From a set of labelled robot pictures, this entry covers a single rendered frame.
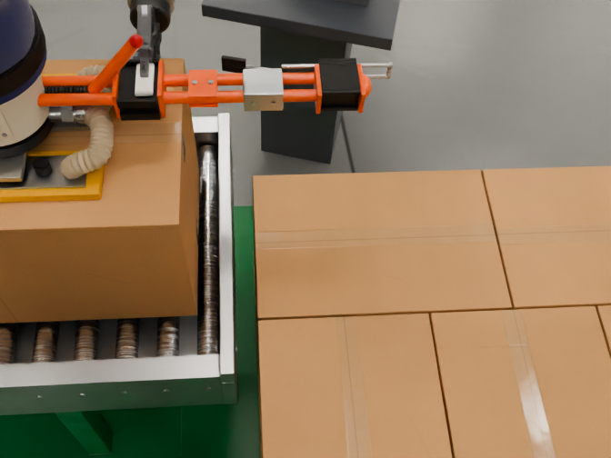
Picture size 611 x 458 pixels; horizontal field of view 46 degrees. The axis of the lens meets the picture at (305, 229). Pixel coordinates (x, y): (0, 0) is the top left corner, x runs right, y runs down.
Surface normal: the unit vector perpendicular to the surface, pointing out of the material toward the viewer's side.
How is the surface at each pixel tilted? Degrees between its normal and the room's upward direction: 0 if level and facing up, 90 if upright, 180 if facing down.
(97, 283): 90
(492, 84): 0
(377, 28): 0
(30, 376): 0
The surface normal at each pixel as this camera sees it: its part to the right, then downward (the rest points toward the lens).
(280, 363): 0.05, -0.51
